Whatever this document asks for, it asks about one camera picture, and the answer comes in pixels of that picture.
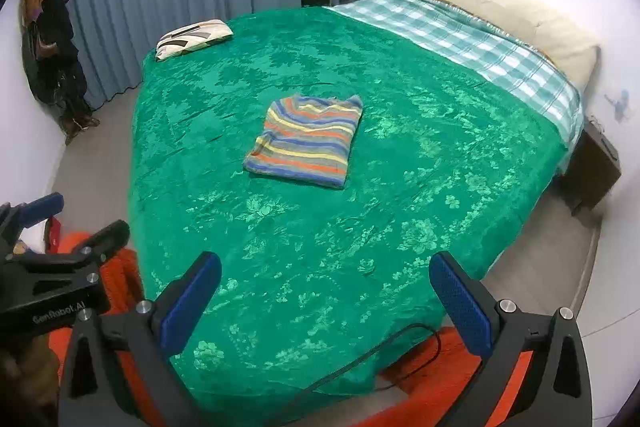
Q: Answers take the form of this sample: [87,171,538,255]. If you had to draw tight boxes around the teal checked bed sheet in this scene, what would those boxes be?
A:
[332,0,584,148]

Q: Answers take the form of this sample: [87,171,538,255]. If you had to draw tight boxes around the orange fuzzy blanket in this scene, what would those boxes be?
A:
[49,248,532,426]

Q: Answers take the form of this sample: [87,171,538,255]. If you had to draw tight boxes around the green floral bedspread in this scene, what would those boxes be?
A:
[129,8,566,426]

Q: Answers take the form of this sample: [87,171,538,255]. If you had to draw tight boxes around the striped knit sweater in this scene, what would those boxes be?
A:
[243,94,363,188]

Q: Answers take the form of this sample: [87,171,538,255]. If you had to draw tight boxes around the cream long pillow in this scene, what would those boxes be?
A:
[446,0,600,92]

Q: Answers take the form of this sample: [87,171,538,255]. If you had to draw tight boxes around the dark wooden nightstand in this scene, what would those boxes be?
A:
[558,121,622,216]

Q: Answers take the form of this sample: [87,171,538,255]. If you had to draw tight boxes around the hanging dark clothes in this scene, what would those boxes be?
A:
[20,0,100,143]

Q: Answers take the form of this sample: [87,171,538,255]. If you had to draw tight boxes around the small patterned pillow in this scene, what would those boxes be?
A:
[155,20,233,62]

